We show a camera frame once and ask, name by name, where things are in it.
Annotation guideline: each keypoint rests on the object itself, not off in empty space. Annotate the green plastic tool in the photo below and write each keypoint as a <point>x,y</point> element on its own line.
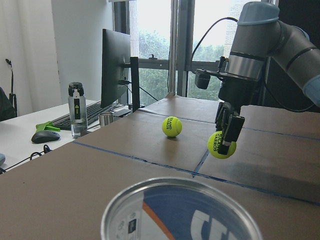
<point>47,126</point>

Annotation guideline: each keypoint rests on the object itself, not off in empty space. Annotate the clear tennis ball can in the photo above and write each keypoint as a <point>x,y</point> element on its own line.
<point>173,208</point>

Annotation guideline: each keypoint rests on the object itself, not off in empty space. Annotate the clear water bottle black lid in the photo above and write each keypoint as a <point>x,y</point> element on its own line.
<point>77,109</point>

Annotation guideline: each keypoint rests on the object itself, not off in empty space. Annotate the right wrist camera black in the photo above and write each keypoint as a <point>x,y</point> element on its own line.
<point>203,76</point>

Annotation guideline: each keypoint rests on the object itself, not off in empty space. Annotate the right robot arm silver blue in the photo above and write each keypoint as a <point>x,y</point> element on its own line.
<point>259,35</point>

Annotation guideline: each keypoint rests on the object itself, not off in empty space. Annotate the aluminium frame post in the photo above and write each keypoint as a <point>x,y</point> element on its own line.
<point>173,47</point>

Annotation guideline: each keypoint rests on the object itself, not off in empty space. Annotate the black monitor stand post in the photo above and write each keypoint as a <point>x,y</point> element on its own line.
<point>135,86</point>

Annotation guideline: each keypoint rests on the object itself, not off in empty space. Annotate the black computer monitor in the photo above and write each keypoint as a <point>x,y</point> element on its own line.
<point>116,52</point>

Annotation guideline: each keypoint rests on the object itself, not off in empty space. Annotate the steel cup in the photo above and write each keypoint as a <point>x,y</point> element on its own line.
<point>105,118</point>

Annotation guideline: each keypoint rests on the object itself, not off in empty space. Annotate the black computer mouse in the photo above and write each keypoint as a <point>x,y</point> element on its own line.
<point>45,136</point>

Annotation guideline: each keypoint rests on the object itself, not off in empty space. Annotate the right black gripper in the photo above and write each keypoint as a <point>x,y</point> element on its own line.
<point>236,92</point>

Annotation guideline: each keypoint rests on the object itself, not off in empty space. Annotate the yellow tennis ball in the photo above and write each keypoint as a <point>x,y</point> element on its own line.
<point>172,126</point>
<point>213,145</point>

